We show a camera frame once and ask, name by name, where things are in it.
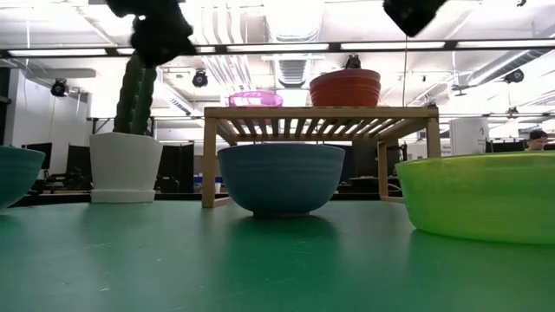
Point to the orange ribbed bowl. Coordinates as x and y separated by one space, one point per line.
345 94

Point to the purple translucent bowl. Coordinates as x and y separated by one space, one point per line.
256 99

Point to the lime green plastic bowl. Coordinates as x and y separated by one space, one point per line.
481 197

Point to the wooden slatted shelf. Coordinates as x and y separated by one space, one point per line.
321 112

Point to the green cactus plant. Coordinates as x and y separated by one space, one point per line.
135 99

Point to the long ceiling light bar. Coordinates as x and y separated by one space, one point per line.
277 46

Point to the black computer monitor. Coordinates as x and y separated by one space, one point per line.
79 158
178 164
41 152

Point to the white cylindrical container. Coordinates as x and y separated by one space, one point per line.
469 133

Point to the white plant pot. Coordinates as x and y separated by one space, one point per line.
125 167

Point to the ceiling air vent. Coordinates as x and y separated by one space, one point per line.
291 71

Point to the person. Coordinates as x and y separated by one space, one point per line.
537 141

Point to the blue ribbed bowl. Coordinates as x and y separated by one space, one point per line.
281 177

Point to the teal ribbed bowl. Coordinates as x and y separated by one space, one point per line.
17 173

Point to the black ceiling camera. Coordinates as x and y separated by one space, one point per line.
200 78
353 62
59 88
514 76

